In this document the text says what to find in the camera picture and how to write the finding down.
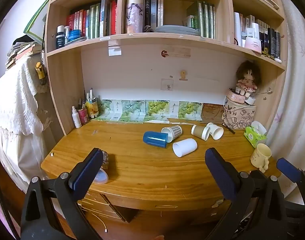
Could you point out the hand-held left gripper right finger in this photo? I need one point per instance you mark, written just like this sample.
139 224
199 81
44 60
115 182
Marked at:
221 172

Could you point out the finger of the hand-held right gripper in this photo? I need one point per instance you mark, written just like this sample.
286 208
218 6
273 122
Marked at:
298 208
290 169

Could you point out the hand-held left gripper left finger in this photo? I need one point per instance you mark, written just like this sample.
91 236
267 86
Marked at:
86 172

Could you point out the clear plastic cup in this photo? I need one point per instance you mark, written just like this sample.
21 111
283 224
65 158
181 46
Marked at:
102 176

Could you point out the white paper cup red print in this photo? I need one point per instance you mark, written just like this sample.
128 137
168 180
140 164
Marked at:
217 132

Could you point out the plain white cup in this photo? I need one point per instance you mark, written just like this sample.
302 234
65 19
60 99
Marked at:
185 147

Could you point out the brown paper cup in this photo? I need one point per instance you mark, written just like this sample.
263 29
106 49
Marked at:
198 131

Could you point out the checkered paper cup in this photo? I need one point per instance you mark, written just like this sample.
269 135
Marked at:
174 131

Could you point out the blue plastic cup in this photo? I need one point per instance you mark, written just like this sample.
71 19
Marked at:
155 140

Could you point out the cream ceramic mug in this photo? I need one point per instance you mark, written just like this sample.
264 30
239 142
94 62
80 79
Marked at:
260 156

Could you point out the wooden desk drawer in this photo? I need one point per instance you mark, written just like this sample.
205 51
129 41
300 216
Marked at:
102 206

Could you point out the black pen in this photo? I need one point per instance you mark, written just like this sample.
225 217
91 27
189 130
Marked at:
230 129

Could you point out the green tissue pack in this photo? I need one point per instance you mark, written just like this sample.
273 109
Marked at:
253 136

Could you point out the white spray bottle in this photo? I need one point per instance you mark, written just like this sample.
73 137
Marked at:
77 118

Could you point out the printed gift bag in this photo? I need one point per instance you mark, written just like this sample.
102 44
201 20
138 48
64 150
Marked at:
238 117

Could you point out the brown face drawing card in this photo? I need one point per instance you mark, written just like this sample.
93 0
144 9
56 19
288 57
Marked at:
212 113

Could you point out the white tape roll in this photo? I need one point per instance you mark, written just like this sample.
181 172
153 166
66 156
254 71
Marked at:
250 101

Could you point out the pink round box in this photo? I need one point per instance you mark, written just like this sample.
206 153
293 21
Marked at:
234 96

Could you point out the grape print folded leaflet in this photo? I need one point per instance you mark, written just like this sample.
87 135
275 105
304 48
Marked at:
142 110

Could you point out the white floral curtain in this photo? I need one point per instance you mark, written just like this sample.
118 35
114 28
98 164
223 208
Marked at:
297 80

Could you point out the wooden bookshelf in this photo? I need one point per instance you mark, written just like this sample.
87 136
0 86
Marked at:
65 85

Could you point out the brown-haired rag doll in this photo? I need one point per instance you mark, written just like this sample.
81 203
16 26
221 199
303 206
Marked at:
247 80

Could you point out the white lace cloth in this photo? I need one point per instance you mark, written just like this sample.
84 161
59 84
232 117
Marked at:
12 105

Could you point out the clear square sticker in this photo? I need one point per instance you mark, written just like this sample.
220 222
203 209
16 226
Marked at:
167 84

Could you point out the yellow toy figure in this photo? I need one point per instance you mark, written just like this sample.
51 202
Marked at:
40 70

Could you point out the pile of old books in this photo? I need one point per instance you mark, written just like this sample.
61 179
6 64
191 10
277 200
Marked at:
22 53

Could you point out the row of cosmetic boxes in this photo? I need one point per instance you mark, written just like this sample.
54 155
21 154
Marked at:
267 36

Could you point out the dark glass bottle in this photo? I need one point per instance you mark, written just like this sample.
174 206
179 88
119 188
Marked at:
60 38

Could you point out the blue jar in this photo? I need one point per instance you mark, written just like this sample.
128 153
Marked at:
75 35

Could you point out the small white bottle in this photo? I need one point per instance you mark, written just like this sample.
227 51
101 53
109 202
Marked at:
67 33

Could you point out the grey round cushion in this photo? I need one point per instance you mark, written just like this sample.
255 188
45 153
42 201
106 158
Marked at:
176 30

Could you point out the row of red green books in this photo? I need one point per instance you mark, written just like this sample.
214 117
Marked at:
95 21

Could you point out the small green white box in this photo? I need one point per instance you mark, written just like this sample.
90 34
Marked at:
188 21

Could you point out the green framed picture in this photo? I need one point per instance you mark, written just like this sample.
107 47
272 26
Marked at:
37 22

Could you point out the floral white cylinder tube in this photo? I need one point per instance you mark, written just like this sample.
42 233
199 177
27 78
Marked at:
134 13

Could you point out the wooden wall clip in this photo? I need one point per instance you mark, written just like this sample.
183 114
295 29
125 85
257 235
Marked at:
183 75

